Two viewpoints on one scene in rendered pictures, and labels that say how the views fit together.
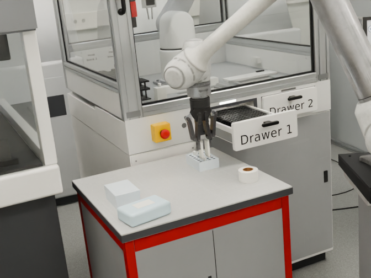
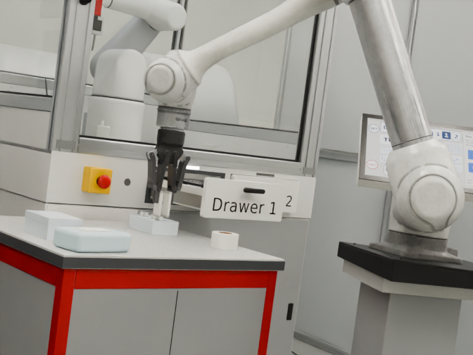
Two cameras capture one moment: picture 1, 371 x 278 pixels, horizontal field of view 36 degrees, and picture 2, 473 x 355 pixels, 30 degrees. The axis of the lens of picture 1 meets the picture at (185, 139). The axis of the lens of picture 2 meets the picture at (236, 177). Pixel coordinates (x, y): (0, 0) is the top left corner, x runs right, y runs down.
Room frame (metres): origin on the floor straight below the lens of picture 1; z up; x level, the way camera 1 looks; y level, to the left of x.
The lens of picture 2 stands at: (-0.26, 0.37, 1.05)
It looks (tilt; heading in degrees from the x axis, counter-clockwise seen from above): 3 degrees down; 345
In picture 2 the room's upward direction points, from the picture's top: 7 degrees clockwise
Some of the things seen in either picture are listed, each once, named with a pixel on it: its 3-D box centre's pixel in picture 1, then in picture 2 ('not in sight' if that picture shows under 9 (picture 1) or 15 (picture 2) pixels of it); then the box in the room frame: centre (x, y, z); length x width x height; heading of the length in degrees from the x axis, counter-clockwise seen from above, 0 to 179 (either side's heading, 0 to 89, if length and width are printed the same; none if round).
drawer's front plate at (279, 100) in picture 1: (290, 103); (264, 194); (2.54, -0.49, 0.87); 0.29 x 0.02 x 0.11; 114
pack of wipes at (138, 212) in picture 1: (144, 210); (92, 239); (1.69, 0.15, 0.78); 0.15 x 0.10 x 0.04; 124
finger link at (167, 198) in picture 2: (207, 147); (166, 203); (2.09, -0.08, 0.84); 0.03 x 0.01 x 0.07; 22
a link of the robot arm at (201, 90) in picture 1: (199, 89); (173, 119); (2.09, -0.07, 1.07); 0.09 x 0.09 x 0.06
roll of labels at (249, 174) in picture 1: (248, 174); (224, 240); (1.93, -0.21, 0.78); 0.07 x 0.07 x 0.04
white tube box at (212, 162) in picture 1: (202, 160); (153, 225); (2.13, -0.06, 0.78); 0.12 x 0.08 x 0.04; 22
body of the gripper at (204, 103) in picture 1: (200, 108); (169, 146); (2.09, -0.07, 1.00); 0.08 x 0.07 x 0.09; 112
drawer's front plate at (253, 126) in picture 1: (265, 129); (244, 200); (2.15, -0.31, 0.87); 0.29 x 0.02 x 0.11; 114
